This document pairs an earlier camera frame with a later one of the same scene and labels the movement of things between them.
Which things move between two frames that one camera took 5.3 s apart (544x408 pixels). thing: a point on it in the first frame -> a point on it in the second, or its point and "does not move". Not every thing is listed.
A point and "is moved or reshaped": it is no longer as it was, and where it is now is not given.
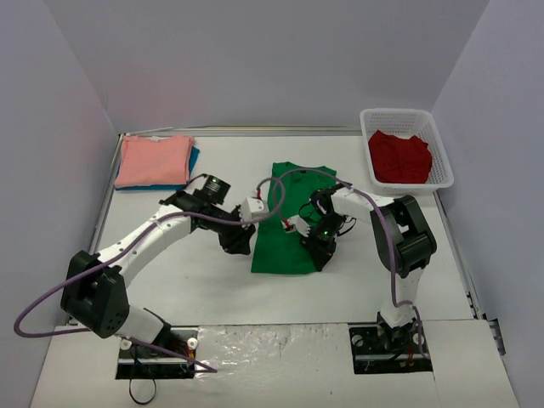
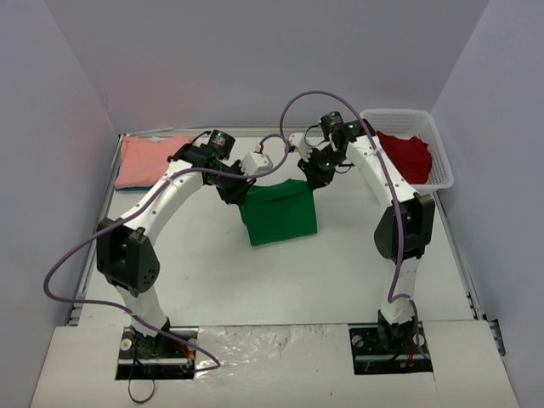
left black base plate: x=172 y=355 does not move
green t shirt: x=278 y=250 is moved or reshaped
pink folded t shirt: x=152 y=161 does not move
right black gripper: x=320 y=247 -> x=317 y=173
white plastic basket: x=405 y=123 does not move
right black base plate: x=380 y=348 does not move
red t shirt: x=397 y=160 does not move
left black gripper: x=235 y=237 -> x=236 y=190
